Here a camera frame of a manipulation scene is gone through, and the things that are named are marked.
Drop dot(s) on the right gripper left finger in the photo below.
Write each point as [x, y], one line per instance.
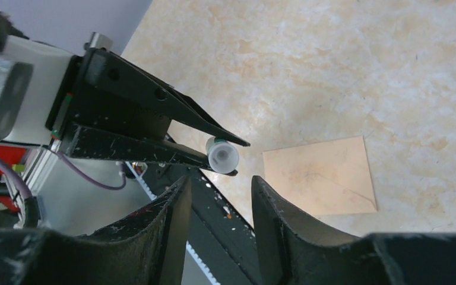
[146, 247]

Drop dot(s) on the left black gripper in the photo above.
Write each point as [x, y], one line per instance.
[109, 109]

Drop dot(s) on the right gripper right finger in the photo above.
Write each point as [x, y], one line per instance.
[296, 248]

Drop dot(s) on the green white glue stick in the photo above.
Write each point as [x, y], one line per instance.
[222, 156]

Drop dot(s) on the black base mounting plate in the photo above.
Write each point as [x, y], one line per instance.
[220, 240]

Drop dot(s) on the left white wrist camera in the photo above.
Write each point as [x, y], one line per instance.
[30, 78]

